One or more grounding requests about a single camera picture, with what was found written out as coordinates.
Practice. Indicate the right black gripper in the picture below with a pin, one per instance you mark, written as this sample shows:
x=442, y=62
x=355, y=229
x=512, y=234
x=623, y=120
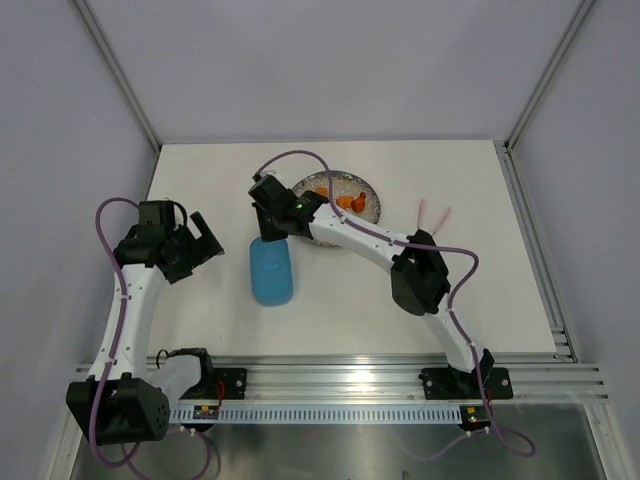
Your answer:
x=266, y=234

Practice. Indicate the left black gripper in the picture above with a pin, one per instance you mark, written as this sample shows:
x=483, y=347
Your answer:
x=203, y=248

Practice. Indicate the blue lunch box lid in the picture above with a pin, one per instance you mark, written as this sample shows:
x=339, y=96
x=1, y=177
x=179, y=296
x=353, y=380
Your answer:
x=270, y=266

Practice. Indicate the pink handled metal tongs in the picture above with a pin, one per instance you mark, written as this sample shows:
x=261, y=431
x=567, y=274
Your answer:
x=422, y=208

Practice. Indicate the blue lunch box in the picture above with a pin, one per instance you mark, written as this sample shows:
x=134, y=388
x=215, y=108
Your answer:
x=273, y=299

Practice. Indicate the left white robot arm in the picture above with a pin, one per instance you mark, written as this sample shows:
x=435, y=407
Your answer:
x=119, y=402

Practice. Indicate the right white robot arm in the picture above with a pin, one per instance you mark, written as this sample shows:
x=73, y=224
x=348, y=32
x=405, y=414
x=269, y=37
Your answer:
x=417, y=270

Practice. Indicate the orange fried nugget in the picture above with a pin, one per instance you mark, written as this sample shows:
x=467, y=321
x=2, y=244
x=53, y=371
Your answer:
x=322, y=191

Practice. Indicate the orange chicken drumstick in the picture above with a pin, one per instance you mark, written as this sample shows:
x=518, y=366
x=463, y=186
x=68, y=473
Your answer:
x=358, y=204

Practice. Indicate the speckled round plate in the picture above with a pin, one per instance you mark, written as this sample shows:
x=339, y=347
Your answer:
x=344, y=183

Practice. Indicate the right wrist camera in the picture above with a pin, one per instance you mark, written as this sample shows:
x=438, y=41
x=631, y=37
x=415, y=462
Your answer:
x=270, y=194

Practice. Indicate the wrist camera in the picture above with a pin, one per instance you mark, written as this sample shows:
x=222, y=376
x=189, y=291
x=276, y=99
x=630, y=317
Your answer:
x=156, y=217
x=270, y=194

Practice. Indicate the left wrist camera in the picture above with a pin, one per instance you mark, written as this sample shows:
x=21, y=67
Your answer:
x=156, y=217

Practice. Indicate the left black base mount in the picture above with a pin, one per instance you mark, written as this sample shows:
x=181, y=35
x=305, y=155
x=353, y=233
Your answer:
x=230, y=383

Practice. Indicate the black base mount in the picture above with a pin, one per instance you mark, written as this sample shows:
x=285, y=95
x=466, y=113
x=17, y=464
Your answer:
x=230, y=383
x=446, y=383

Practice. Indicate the aluminium front rail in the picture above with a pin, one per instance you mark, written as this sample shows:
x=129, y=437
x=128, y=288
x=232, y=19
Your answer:
x=393, y=379

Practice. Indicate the aluminium rail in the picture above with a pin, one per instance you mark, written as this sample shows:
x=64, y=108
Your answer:
x=559, y=324
x=393, y=379

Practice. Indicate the white slotted cable duct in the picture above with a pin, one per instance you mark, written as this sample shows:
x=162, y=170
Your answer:
x=316, y=414

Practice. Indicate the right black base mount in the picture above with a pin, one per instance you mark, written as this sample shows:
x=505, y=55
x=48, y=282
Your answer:
x=446, y=383

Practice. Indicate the left aluminium frame post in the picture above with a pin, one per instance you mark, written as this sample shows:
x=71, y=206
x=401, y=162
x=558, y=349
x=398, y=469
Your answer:
x=98, y=36

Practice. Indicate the aluminium frame post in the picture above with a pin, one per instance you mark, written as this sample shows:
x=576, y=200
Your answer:
x=559, y=55
x=98, y=36

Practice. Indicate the right side aluminium rail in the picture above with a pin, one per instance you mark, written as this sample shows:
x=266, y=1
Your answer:
x=559, y=324

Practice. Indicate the right aluminium frame post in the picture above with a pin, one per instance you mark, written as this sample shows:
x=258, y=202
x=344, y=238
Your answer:
x=559, y=55

